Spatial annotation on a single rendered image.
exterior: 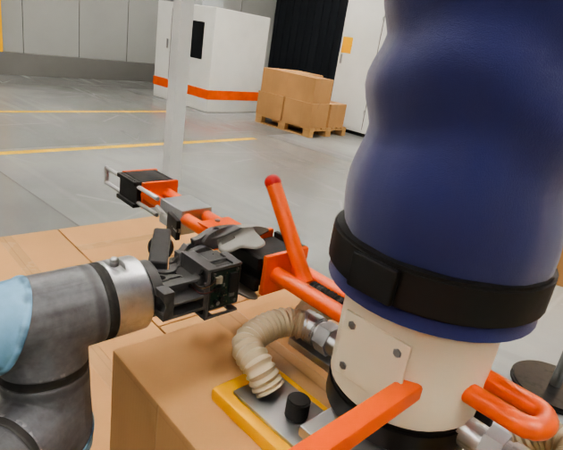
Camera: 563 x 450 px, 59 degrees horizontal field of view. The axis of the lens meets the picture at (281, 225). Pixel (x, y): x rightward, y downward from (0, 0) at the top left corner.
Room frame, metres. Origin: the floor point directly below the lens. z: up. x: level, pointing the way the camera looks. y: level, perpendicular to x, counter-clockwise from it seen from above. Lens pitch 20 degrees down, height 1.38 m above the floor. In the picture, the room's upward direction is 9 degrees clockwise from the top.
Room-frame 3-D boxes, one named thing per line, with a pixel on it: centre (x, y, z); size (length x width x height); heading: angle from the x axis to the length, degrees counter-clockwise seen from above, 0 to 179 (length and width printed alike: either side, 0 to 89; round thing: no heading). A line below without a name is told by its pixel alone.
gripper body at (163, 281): (0.56, 0.11, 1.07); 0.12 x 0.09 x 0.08; 136
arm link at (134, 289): (0.51, 0.17, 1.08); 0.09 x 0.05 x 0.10; 46
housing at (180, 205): (0.81, 0.17, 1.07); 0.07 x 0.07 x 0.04; 47
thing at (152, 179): (0.91, 0.26, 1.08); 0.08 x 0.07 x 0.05; 47
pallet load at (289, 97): (8.54, -0.04, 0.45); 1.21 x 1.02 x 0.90; 51
